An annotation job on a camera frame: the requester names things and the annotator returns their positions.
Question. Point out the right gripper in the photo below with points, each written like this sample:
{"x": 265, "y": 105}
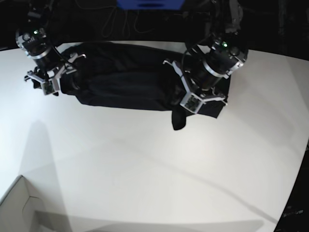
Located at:
{"x": 38, "y": 76}

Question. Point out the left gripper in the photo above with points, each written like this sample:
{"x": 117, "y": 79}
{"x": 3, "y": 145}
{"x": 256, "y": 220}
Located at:
{"x": 190, "y": 86}

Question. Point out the black t-shirt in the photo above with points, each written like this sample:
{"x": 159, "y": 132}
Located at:
{"x": 134, "y": 77}

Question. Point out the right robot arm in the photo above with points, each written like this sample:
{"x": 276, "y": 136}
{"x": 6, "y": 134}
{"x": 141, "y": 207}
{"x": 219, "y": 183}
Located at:
{"x": 33, "y": 38}

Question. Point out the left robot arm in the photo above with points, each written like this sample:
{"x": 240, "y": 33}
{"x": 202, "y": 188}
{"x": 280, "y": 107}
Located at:
{"x": 212, "y": 59}

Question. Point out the blue bin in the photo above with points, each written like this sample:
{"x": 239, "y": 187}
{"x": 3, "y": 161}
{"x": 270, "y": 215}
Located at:
{"x": 150, "y": 4}

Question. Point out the white cardboard box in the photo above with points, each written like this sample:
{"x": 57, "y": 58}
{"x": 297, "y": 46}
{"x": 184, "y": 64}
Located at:
{"x": 21, "y": 211}

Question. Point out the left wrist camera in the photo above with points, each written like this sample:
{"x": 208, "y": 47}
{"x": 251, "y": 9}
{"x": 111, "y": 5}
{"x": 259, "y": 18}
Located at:
{"x": 191, "y": 103}

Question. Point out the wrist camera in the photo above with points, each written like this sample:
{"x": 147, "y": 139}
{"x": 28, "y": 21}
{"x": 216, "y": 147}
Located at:
{"x": 48, "y": 88}
{"x": 191, "y": 103}

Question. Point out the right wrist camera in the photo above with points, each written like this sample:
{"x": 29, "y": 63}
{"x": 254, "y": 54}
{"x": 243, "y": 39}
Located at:
{"x": 48, "y": 88}

